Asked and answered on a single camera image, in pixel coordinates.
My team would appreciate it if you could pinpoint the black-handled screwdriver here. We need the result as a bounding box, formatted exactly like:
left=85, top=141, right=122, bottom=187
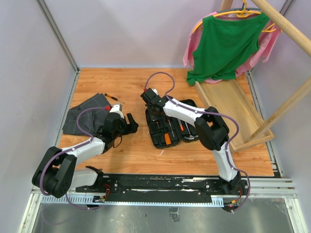
left=168, top=120, right=175, bottom=138

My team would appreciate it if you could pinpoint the black plastic tool case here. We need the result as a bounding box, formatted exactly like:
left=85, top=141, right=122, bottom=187
left=145, top=109, right=199, bottom=149

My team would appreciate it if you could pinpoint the small brown-handled screwdriver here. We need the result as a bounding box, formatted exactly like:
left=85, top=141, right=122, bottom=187
left=104, top=93, right=125, bottom=103

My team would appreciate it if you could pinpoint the orange-handled screwdriver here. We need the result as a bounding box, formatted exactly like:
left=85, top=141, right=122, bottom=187
left=164, top=133, right=172, bottom=145

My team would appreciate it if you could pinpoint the claw hammer black handle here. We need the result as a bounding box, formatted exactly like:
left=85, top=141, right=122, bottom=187
left=182, top=135, right=199, bottom=143

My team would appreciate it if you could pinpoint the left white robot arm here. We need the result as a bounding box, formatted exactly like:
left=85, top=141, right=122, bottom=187
left=32, top=104, right=138, bottom=198

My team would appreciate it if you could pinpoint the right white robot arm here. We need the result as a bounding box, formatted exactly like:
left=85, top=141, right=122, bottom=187
left=141, top=88, right=241, bottom=194

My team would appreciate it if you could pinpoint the grey checked cloth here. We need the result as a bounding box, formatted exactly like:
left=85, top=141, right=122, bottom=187
left=62, top=93, right=111, bottom=135

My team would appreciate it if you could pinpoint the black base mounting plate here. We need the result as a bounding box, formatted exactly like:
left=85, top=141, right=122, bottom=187
left=75, top=174, right=248, bottom=204

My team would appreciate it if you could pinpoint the wooden tray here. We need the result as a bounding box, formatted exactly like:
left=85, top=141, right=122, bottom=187
left=194, top=80, right=275, bottom=153

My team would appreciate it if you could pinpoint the green sleeveless shirt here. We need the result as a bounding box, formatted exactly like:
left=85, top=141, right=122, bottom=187
left=187, top=13, right=269, bottom=85

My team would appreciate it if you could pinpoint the yellow clothes hanger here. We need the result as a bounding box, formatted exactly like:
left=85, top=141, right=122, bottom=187
left=193, top=0, right=279, bottom=36

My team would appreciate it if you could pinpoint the pink shirt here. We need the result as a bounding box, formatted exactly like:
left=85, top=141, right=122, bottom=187
left=183, top=12, right=281, bottom=83

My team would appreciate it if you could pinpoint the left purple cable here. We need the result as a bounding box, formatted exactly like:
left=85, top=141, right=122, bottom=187
left=38, top=105, right=111, bottom=225

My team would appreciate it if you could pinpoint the aluminium frame rail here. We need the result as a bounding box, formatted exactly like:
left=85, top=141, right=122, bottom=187
left=35, top=0, right=81, bottom=73

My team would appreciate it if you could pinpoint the wooden rack frame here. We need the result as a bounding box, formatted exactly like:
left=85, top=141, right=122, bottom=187
left=220, top=0, right=311, bottom=144

